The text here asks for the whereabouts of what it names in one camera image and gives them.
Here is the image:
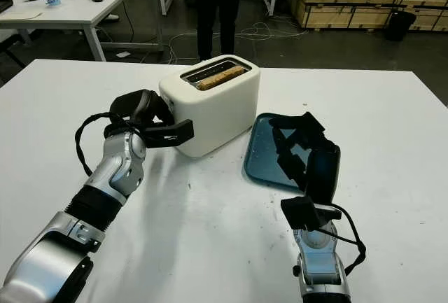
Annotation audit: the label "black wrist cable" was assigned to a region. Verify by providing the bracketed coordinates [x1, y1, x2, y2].
[74, 112, 141, 178]
[310, 202, 368, 274]

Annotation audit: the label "person's legs with sneakers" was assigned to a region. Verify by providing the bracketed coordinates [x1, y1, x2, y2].
[190, 0, 253, 62]

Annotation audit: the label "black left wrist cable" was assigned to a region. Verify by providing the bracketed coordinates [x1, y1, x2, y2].
[74, 112, 141, 178]

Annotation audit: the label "brown bread slice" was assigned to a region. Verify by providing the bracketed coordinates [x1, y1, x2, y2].
[196, 65, 244, 92]

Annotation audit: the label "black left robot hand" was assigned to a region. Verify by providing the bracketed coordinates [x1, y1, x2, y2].
[109, 89, 176, 132]

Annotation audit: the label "black waste bin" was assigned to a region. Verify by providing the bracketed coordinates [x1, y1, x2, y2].
[386, 10, 417, 42]

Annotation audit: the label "white office desk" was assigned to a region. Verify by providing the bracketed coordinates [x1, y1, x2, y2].
[0, 0, 165, 62]

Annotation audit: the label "white two-slot toaster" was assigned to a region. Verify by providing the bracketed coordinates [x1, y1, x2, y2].
[158, 54, 261, 159]

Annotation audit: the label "white floor cables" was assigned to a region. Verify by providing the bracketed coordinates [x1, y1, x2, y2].
[167, 21, 311, 64]

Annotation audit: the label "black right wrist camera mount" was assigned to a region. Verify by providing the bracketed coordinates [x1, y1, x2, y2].
[281, 196, 320, 232]

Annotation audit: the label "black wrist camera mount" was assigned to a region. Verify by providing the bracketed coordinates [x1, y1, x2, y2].
[141, 119, 195, 150]
[281, 196, 320, 232]

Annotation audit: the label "blue plastic tray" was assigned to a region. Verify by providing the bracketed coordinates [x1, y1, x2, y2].
[243, 113, 340, 192]

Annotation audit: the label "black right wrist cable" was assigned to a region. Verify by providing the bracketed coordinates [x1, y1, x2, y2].
[310, 202, 368, 274]

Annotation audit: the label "white paper sheet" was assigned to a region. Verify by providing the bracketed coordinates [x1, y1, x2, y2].
[0, 10, 43, 21]

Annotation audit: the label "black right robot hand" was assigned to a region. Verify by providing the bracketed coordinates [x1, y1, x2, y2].
[269, 111, 341, 204]

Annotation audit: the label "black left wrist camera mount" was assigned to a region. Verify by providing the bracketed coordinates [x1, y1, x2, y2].
[141, 119, 195, 150]

